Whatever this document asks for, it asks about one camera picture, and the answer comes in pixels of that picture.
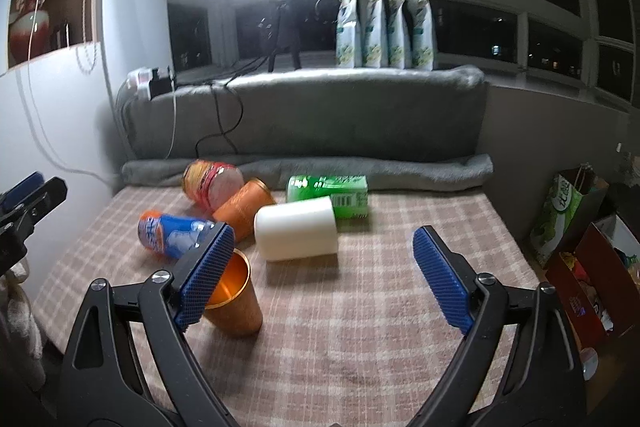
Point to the rolled grey blanket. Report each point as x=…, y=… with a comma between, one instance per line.
x=425, y=172

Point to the red printed cup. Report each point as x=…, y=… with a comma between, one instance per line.
x=210, y=182

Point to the beige fluffy cloth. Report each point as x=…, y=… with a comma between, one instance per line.
x=22, y=322

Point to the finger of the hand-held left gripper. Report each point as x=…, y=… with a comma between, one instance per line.
x=47, y=197

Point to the green paper bag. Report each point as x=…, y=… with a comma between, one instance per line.
x=555, y=217

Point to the green carton box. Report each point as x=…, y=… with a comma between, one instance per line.
x=330, y=192

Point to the white power strip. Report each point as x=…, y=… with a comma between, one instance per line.
x=140, y=79

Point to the red cardboard box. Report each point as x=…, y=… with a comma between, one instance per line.
x=585, y=287

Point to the orange metal cup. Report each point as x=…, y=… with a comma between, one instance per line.
x=245, y=207
x=240, y=302

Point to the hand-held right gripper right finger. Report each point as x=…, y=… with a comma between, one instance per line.
x=440, y=277

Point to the white green packet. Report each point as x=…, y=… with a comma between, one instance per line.
x=422, y=34
x=347, y=32
x=374, y=32
x=398, y=34

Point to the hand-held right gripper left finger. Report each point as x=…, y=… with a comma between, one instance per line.
x=207, y=277

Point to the red vase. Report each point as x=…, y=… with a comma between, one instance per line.
x=30, y=32

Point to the white cup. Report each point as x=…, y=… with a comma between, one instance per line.
x=297, y=229

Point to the black tripod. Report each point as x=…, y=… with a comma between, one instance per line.
x=286, y=32

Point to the checked pink cloth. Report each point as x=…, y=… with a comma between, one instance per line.
x=350, y=332

